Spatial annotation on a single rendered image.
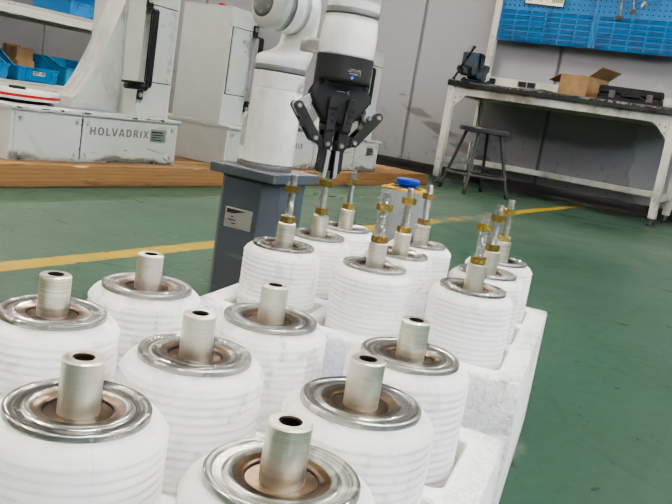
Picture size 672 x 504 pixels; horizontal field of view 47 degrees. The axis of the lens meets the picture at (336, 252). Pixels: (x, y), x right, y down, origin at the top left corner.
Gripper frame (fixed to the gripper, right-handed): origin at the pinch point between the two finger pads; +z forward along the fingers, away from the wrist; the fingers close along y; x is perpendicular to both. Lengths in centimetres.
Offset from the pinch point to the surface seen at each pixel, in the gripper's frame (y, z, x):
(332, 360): -3.6, 20.0, -22.0
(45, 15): -51, -39, 521
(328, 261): 0.5, 12.5, -4.7
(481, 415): 9.8, 21.6, -32.7
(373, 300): 0.5, 13.0, -21.1
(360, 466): -17, 12, -62
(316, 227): -0.6, 8.7, -0.9
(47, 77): -46, 5, 529
